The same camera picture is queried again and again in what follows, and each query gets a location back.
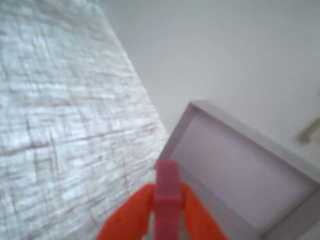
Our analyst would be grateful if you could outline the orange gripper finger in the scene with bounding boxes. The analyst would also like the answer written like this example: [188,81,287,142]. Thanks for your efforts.
[96,182,154,240]
[180,181,230,240]

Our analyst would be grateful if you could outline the white cardboard box bin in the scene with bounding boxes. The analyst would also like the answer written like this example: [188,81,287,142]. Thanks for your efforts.
[154,99,320,240]

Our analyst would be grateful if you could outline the pink foam cuboid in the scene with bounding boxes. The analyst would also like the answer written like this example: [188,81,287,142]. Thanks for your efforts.
[152,159,183,240]

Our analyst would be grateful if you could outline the beige woven curtain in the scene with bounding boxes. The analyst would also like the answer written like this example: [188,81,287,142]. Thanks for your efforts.
[0,0,171,240]

